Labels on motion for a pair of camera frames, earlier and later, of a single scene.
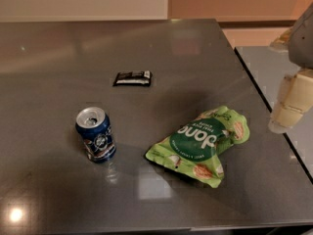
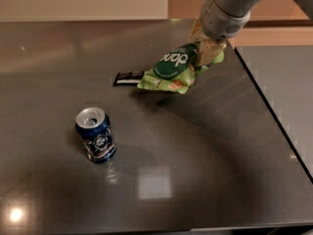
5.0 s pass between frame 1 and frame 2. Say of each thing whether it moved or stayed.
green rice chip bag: moved
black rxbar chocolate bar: stayed
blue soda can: stayed
